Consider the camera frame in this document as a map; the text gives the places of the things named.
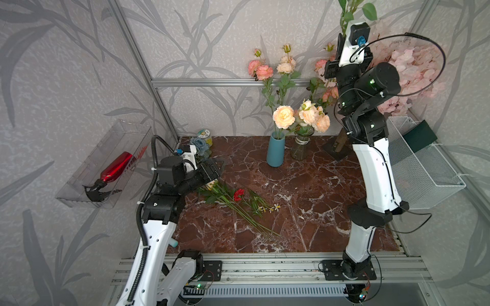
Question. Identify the pink rose spray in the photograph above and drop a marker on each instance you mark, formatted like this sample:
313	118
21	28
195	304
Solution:
331	51
323	91

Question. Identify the small yellow lidded jar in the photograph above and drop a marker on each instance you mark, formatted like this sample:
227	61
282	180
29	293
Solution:
205	135

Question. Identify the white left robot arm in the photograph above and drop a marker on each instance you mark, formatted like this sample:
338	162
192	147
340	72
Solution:
157	217

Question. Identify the teal ceramic vase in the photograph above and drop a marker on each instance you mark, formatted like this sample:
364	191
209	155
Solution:
276	149

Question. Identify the white wire mesh basket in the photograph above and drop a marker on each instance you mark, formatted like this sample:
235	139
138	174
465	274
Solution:
424	178

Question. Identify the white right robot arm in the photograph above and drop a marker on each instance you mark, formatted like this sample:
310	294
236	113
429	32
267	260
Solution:
369	134

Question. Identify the large peach rose spray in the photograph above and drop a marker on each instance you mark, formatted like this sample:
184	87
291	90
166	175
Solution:
283	118

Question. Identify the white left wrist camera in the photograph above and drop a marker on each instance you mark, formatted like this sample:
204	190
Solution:
188	152

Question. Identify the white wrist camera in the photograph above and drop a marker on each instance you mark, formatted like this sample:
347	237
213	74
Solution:
354	44
188	152

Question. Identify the pink cherry blossom tree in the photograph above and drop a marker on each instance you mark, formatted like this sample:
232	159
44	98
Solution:
419	61

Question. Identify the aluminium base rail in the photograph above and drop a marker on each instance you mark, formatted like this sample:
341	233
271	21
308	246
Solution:
305	268

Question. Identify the blue-grey rose bunch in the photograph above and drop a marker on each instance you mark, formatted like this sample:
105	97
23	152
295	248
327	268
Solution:
202	147

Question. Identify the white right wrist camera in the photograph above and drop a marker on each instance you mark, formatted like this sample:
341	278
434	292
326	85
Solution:
354	44

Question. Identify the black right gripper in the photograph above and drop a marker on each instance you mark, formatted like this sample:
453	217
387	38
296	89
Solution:
334	69

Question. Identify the red spray bottle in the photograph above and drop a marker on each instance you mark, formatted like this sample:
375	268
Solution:
108	175

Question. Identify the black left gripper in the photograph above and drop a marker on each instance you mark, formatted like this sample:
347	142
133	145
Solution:
214	173

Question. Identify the peach rose spray stem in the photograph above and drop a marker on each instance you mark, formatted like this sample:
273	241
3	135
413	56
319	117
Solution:
287	72

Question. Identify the pink rose spray stem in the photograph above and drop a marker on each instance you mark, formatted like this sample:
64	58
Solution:
262	72

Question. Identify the magenta rose bud stem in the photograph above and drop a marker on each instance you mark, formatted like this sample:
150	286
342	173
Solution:
219	193

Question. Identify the teal handled scraper tool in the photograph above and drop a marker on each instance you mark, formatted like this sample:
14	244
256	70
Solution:
173	243

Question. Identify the red carnation stem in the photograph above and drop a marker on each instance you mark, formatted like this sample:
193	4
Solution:
250	205

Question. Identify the clear glass vase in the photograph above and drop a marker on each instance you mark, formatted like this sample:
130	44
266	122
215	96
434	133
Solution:
299	150

